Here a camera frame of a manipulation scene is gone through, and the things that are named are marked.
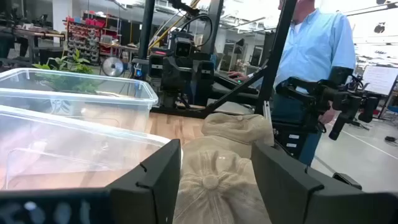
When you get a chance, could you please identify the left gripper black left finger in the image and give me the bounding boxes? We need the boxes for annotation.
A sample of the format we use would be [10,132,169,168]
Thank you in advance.
[0,139,183,224]

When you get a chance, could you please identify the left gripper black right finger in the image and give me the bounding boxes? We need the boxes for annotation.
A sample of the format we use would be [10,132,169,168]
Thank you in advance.
[251,142,398,224]

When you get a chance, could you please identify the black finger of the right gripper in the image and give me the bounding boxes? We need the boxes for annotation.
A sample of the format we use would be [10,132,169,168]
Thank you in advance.
[148,54,164,78]
[198,60,215,87]

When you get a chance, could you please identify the beige socks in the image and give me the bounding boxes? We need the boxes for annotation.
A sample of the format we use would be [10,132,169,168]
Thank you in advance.
[172,136,272,224]

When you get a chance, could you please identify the person's hand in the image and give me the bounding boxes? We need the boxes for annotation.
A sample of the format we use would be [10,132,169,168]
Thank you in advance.
[228,71,249,83]

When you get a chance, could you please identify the yellow rod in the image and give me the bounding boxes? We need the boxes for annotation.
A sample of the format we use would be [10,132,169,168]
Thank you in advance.
[148,0,201,50]

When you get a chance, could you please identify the round silver disc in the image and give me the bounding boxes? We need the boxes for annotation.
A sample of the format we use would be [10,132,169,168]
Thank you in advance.
[101,57,124,78]

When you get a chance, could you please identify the black box with labels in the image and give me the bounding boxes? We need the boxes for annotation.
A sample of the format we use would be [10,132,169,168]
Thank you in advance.
[272,121,324,159]

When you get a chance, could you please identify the clear plastic bin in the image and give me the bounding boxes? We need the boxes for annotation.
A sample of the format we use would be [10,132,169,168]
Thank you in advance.
[0,105,184,191]
[0,67,159,133]

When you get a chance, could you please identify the shelf rack with red bins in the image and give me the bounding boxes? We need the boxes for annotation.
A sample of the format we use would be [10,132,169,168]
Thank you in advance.
[63,12,122,65]

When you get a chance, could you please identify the green plant in white pot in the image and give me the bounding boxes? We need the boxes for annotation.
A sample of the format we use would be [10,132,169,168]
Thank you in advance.
[32,49,105,94]

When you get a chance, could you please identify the person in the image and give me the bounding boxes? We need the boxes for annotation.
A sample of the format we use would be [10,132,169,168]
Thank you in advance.
[228,0,357,166]

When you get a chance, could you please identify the workbench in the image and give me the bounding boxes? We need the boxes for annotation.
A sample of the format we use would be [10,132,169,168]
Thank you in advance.
[0,24,66,63]

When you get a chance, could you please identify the whiteboard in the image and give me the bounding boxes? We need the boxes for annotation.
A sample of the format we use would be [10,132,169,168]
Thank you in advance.
[362,65,398,96]

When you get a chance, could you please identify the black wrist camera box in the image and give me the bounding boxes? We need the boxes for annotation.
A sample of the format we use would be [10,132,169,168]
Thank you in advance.
[173,36,193,58]

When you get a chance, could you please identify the black diagonal frame brace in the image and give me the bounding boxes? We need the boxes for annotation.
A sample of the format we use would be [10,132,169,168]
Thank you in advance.
[203,67,268,114]

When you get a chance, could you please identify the black frame base beam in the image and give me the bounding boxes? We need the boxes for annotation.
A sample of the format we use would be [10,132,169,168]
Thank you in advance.
[150,105,259,119]

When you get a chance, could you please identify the black frame post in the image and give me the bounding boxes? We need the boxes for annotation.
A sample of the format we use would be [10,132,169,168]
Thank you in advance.
[254,0,298,115]
[138,0,156,60]
[207,0,224,55]

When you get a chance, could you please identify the black cable loop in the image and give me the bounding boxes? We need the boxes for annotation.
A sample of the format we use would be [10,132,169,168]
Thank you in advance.
[178,14,214,48]

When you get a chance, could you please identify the silver aluminium frame rail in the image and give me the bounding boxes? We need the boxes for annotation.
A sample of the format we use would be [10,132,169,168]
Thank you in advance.
[262,101,275,147]

